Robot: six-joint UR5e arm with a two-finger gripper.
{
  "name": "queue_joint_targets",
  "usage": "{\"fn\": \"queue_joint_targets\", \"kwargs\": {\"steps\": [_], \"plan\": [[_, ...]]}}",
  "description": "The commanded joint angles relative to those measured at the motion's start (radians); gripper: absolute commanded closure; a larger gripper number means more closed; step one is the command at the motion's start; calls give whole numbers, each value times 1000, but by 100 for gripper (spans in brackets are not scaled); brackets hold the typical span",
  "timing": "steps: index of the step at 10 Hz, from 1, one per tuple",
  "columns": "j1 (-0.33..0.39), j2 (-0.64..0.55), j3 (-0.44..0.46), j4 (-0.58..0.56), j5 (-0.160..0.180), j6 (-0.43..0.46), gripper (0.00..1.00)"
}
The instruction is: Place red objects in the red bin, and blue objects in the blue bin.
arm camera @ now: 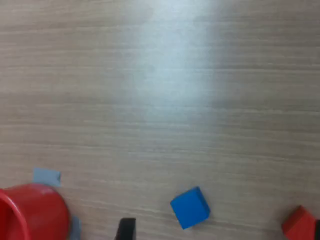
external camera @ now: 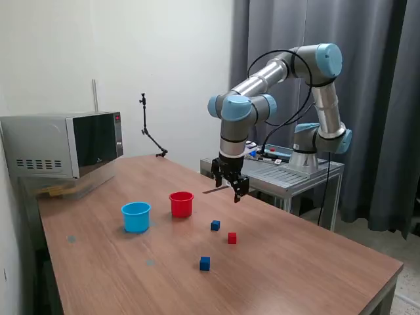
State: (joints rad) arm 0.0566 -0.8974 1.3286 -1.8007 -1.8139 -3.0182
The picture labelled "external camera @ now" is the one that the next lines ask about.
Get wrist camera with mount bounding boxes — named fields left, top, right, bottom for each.
left=244, top=140, right=260, bottom=158

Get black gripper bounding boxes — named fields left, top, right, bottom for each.
left=211, top=156, right=250, bottom=203

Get robot teach pendant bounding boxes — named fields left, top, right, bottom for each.
left=261, top=143, right=293, bottom=158

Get white wall pipe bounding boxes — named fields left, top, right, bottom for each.
left=91, top=77, right=99, bottom=112

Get black camera cable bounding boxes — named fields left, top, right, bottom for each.
left=246, top=49, right=316, bottom=155

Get red plastic cup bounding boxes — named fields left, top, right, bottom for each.
left=169, top=191, right=195, bottom=219

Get white floor cable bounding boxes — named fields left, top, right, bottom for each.
left=395, top=293, right=420, bottom=305

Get blue plastic cup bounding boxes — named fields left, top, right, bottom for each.
left=120, top=201, right=152, bottom=234

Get clear plastic box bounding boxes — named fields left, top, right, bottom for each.
left=18, top=160, right=116, bottom=201

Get black power cable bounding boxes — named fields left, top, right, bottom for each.
left=315, top=153, right=332, bottom=226

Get grey curtain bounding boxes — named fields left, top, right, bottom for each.
left=227, top=0, right=420, bottom=240

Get silver microwave oven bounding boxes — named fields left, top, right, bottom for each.
left=0, top=110, right=124, bottom=180

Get wooden block stack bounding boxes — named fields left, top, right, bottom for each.
left=35, top=185, right=78, bottom=198

